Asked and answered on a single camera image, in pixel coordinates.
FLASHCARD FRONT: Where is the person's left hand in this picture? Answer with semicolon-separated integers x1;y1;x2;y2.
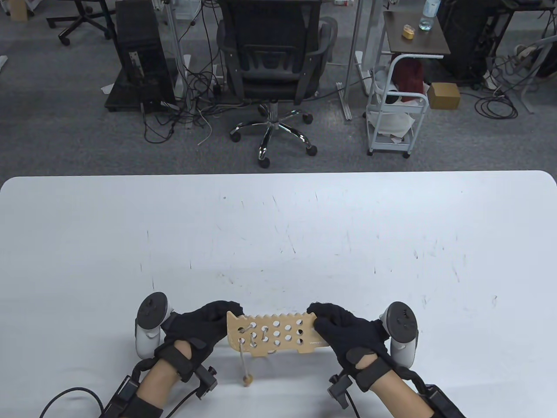
154;300;245;383

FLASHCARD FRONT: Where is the person's right hand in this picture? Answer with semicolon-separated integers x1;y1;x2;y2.
307;303;416;392

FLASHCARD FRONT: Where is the cream rope with wooden needle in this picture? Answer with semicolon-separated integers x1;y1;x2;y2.
238;323;257;387

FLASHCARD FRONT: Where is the wooden crocodile lacing toy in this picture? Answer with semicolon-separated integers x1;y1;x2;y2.
226;310;330;358

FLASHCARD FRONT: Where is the person's left forearm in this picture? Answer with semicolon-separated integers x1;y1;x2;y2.
137;342;192;418

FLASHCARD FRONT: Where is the person's right forearm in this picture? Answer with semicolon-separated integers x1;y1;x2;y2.
355;353;436;418

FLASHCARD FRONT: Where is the black grey left hand controller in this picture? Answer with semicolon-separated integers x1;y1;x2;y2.
135;293;174;360

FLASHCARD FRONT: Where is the black grey hand controller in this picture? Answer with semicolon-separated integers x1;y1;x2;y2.
135;293;174;360
379;302;419;367

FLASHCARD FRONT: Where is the black grey right hand controller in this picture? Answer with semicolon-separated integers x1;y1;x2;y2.
379;302;419;367

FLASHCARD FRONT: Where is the black left glove sensor module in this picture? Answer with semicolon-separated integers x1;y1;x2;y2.
194;367;218;400

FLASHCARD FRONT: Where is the black glove sensor module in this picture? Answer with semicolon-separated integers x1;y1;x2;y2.
327;374;354;411
194;367;218;400

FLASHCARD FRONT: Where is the black right glove sensor module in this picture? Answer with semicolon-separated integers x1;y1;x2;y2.
327;374;354;411

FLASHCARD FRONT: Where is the white cloth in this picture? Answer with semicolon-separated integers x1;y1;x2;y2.
369;109;415;136

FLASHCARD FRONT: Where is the white rolling cart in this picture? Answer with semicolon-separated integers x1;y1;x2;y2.
366;54;430;158

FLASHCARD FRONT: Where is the brown cardboard box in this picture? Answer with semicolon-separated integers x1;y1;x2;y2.
426;81;461;111

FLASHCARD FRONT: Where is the dark red bag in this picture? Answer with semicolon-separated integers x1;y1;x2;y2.
392;58;425;104

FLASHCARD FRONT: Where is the black computer tower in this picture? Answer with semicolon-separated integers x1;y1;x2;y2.
114;0;177;109

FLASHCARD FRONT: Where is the grey desk leg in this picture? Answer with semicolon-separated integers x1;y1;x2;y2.
500;35;557;115

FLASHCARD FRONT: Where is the black mesh office chair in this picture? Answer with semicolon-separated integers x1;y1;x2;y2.
216;0;339;169

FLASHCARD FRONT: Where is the dark brown side table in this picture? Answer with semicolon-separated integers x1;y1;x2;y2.
383;10;451;60

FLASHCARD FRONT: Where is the black equipment cabinet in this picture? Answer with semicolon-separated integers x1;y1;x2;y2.
436;0;500;84

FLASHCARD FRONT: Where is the clear plastic box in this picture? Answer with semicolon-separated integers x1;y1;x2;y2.
173;0;204;21

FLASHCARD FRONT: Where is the clear water bottle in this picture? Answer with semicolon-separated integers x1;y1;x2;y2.
419;0;440;31

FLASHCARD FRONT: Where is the black swivel chair base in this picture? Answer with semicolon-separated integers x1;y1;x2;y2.
46;0;116;47

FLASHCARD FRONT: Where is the thin black left glove cable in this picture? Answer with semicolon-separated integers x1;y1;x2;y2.
165;390;201;418

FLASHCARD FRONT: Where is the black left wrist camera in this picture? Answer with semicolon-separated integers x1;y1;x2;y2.
102;377;164;418

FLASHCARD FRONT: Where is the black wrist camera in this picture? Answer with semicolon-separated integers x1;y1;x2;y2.
418;383;466;418
102;377;164;418

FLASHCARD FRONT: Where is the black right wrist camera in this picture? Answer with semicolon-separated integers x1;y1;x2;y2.
418;383;466;418

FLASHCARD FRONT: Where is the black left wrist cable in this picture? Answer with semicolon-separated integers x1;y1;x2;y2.
40;388;105;418

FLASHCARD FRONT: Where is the thin white floor cable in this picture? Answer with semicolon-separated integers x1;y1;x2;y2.
197;108;214;147

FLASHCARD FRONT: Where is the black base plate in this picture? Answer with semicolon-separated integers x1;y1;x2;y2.
104;67;179;115

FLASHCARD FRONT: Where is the tangle of black floor cables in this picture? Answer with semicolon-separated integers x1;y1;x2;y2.
140;52;244;144

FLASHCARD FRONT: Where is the coil of black cable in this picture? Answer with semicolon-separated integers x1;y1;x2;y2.
473;93;520;121

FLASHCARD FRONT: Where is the aluminium frame post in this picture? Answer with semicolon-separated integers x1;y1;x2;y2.
162;0;193;129
344;0;365;121

